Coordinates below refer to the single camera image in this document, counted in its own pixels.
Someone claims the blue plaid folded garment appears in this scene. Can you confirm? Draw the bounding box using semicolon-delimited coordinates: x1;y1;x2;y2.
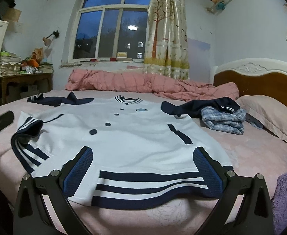
201;107;246;135

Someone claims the white navy varsity jacket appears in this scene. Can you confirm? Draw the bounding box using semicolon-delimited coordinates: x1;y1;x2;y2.
11;96;239;210

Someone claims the white wooden headboard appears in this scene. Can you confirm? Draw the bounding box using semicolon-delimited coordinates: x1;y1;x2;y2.
210;58;287;106

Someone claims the dark wooden desk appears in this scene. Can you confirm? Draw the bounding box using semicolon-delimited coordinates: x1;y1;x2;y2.
0;71;53;106

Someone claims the white framed window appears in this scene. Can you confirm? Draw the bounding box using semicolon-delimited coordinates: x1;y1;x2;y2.
68;0;150;62

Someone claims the pink pillow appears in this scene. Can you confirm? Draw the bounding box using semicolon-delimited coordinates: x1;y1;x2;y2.
237;95;287;143

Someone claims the wall mounted desk lamp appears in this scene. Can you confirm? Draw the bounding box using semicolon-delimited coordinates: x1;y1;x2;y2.
43;30;60;47

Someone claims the stuffed toy on shelf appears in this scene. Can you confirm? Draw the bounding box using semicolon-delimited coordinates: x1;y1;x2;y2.
210;0;226;10

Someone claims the tree pattern curtain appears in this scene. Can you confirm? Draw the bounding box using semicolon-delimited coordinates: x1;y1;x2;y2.
143;0;190;80

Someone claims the orange plush toy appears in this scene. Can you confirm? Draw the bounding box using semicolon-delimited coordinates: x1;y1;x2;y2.
22;58;39;68

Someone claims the purple fuzzy cloth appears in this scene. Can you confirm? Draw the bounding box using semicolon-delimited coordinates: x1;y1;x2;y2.
272;173;287;234

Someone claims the pink plaid quilt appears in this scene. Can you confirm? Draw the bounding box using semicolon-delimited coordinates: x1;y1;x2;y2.
65;69;239;101

